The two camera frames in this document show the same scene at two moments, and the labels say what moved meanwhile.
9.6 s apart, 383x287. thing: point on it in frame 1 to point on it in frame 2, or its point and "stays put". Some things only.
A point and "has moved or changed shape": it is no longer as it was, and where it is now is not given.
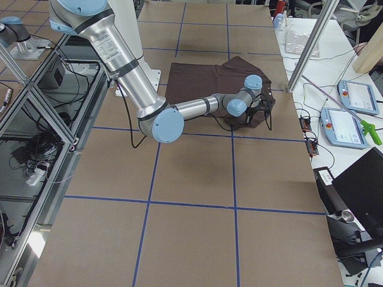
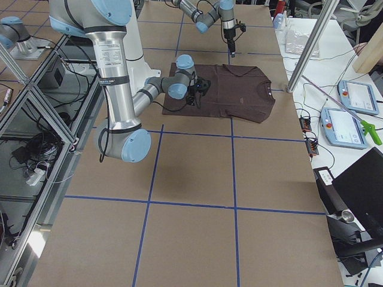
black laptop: [360, 186] stays put
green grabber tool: [367, 127] stays put
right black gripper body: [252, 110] to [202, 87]
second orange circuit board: [312, 147] stays put
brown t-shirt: [189, 81] has moved or changed shape
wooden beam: [373, 53] stays put
